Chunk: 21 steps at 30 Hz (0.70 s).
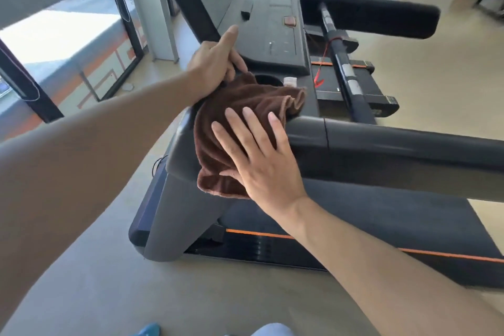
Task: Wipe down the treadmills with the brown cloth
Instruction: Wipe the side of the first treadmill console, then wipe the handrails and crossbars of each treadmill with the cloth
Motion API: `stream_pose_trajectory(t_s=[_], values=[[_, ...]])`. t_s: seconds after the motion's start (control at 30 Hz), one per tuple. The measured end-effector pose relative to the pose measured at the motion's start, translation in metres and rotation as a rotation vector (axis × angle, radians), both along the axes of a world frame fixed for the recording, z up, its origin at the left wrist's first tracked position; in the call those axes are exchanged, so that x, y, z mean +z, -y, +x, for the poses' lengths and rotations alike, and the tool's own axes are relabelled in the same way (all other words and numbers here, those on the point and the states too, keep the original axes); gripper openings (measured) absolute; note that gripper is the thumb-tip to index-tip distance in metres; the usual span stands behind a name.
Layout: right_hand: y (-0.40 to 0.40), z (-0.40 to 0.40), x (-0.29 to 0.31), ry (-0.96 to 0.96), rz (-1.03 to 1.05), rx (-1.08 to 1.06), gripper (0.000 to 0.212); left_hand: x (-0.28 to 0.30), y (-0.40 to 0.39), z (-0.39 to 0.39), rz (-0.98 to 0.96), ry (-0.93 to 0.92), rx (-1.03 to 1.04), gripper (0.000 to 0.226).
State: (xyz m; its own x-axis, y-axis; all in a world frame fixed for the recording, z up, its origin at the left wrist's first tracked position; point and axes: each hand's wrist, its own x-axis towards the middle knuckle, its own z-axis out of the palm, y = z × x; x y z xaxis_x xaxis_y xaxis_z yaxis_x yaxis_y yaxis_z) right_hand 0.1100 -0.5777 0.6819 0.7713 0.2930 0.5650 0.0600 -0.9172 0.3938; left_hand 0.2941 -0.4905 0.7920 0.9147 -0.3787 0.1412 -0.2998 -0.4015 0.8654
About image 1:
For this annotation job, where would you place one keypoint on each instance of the person's right hand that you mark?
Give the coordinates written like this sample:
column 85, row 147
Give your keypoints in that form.
column 260, row 166

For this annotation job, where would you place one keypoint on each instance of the person's left hand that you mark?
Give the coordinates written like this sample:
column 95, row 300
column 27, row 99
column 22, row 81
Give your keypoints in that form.
column 214, row 64

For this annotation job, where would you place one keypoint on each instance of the brown microfibre cloth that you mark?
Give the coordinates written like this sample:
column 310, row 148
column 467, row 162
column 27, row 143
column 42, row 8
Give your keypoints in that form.
column 236, row 103

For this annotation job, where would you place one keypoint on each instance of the black treadmill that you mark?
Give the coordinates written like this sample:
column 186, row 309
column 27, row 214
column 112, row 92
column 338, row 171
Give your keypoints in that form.
column 374, row 150

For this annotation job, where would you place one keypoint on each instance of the person's left forearm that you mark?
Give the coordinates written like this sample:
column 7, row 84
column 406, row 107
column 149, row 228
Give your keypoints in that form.
column 78, row 166

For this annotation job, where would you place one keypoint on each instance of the person's right forearm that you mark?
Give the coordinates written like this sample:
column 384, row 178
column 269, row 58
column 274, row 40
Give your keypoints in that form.
column 393, row 276

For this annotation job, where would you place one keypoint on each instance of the person's grey shirt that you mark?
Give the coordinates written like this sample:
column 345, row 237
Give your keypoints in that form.
column 271, row 331

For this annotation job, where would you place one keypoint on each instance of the white column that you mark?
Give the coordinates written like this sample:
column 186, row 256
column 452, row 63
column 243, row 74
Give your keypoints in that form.
column 153, row 13

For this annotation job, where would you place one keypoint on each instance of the orange patterned parapet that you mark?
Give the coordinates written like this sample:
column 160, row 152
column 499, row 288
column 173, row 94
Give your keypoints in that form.
column 94, row 60

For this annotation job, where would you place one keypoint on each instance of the blue spray bottle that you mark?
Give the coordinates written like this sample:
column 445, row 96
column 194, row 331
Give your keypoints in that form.
column 147, row 330

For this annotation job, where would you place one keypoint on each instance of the grey metal floor bracket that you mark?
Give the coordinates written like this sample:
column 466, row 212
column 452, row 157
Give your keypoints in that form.
column 128, row 86

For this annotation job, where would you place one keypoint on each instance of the black window frame post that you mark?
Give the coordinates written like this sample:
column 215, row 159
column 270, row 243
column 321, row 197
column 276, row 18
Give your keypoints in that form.
column 126, row 13
column 27, row 83

